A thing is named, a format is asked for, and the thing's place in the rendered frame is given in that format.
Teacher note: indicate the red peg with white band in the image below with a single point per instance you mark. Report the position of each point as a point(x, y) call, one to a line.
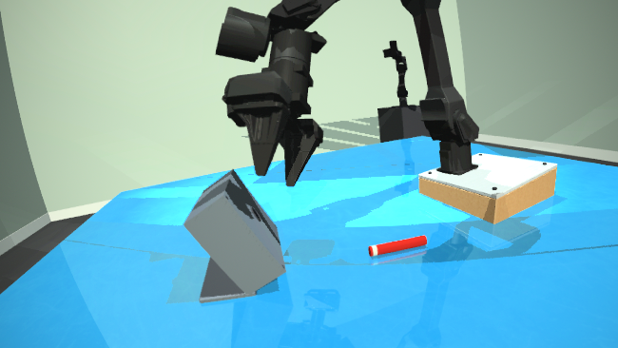
point(390, 247)

